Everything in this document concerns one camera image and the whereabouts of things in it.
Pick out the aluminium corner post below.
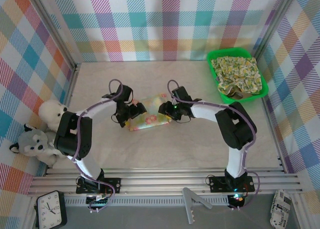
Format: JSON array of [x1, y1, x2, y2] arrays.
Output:
[[251, 0, 299, 62], [24, 0, 81, 72]]

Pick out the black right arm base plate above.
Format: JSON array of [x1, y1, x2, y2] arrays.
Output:
[[208, 175, 256, 193]]

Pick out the grey slotted cable duct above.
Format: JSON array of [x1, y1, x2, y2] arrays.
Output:
[[63, 197, 231, 208]]

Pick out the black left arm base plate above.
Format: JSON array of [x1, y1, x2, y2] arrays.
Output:
[[75, 176, 122, 195]]

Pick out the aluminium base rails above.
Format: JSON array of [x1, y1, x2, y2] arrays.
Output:
[[27, 166, 307, 198]]

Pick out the black alarm clock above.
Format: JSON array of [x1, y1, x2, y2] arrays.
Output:
[[36, 190, 68, 229]]

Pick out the green controller circuit board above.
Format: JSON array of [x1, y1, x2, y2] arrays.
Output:
[[86, 193, 111, 206]]

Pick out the grey husky plush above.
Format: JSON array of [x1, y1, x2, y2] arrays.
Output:
[[9, 123, 67, 168]]

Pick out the green plastic basket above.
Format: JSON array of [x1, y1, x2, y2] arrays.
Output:
[[206, 46, 270, 105]]

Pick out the white teddy bear plush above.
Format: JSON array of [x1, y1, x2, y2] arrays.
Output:
[[38, 99, 70, 137]]

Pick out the lemon print skirt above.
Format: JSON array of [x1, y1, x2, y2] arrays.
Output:
[[211, 56, 265, 96]]

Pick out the newspaper print pouch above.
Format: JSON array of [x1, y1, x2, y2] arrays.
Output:
[[269, 189, 293, 229]]

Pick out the black controller board orange connector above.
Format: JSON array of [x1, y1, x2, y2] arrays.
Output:
[[228, 193, 246, 207]]

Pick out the grey plastic clamp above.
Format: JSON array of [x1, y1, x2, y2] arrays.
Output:
[[182, 187, 214, 225]]

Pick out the pastel pink flower skirt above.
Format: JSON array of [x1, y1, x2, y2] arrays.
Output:
[[124, 92, 172, 132]]

